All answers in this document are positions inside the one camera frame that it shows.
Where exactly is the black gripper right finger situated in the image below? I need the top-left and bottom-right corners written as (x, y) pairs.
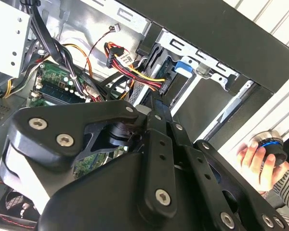
top-left (168, 121), bottom-right (289, 231)

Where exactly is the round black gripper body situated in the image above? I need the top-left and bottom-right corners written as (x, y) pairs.
top-left (37, 152), bottom-right (215, 231)

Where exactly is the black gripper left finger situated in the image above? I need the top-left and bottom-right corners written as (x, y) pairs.
top-left (0, 95), bottom-right (180, 219)

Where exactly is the round black blue-ringed tool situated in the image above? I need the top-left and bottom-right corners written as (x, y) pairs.
top-left (248, 129), bottom-right (289, 167)

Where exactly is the red yellow black disk wire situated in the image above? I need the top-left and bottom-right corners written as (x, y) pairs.
top-left (103, 41), bottom-right (171, 96)

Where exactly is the hard disk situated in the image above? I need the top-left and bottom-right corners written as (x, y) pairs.
top-left (144, 44), bottom-right (193, 97)

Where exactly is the person's hand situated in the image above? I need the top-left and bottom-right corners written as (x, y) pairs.
top-left (236, 140), bottom-right (289, 193)

